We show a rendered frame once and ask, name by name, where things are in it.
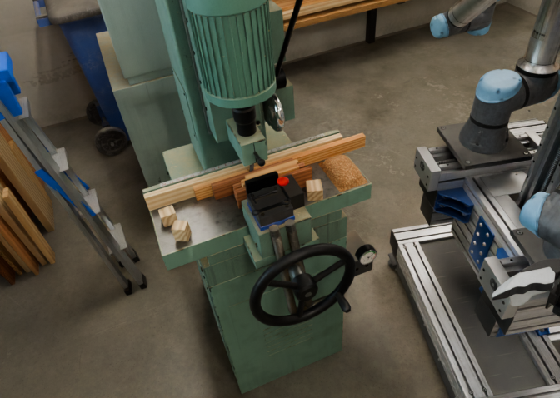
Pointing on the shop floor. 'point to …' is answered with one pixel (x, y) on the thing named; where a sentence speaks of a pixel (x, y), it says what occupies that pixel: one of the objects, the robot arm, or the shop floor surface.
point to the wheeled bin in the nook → (86, 55)
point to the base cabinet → (321, 349)
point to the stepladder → (63, 187)
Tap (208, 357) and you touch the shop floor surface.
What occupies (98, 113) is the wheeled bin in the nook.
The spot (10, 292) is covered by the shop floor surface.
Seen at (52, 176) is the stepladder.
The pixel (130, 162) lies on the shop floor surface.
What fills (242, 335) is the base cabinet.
